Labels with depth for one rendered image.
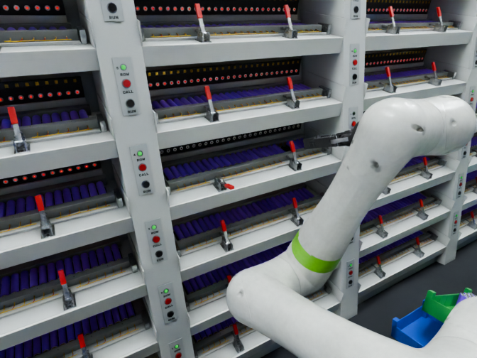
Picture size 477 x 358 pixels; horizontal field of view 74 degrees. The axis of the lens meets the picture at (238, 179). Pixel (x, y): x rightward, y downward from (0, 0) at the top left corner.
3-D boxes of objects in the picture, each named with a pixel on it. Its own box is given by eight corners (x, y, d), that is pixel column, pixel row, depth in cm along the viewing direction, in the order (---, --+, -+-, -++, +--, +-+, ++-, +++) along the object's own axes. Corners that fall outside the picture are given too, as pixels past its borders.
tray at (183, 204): (339, 172, 110) (346, 147, 105) (170, 221, 84) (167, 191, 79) (302, 147, 125) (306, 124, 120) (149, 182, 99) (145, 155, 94)
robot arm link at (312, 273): (292, 311, 79) (263, 272, 86) (326, 290, 86) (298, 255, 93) (319, 272, 67) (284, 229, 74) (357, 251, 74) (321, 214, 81)
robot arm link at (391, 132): (327, 217, 80) (355, 253, 73) (289, 226, 75) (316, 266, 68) (408, 84, 56) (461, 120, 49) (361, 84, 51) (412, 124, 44)
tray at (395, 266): (443, 253, 158) (454, 231, 151) (355, 300, 132) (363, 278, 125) (407, 228, 173) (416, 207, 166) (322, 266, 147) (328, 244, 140)
